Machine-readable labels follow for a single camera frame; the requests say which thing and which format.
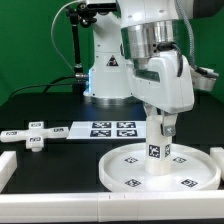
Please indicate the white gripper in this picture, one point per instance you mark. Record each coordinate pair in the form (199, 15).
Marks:
(159, 86)

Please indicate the white round table top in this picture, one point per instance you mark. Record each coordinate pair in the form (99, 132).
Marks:
(133, 168)

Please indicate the white cross-shaped table base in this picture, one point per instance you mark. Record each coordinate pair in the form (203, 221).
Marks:
(35, 135)

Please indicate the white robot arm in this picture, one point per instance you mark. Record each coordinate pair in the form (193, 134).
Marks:
(144, 49)

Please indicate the white marker sheet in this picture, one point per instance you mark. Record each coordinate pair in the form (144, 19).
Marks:
(107, 130)

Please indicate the white right barrier block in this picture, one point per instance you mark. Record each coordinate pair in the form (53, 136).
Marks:
(217, 153)

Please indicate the white barrier block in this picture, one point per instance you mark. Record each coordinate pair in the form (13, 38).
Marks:
(8, 164)
(217, 153)

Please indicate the white left barrier block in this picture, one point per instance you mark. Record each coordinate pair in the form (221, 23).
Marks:
(8, 164)

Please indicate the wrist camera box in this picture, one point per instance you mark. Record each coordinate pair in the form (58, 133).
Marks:
(204, 79)

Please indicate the white front barrier rail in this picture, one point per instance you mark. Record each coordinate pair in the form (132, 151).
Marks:
(106, 207)

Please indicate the black camera stand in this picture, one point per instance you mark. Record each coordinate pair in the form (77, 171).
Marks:
(80, 15)

